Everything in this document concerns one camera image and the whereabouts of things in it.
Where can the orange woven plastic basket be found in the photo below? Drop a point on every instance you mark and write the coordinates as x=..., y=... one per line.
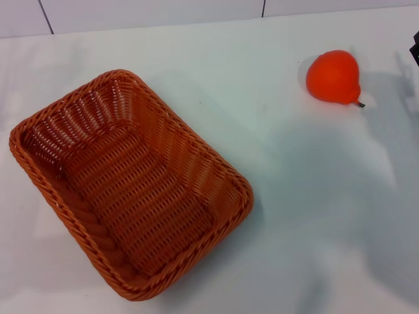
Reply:
x=131, y=183

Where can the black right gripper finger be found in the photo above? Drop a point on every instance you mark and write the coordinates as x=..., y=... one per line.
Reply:
x=416, y=37
x=415, y=54

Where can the orange toy pear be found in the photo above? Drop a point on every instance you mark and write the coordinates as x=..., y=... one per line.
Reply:
x=332, y=76

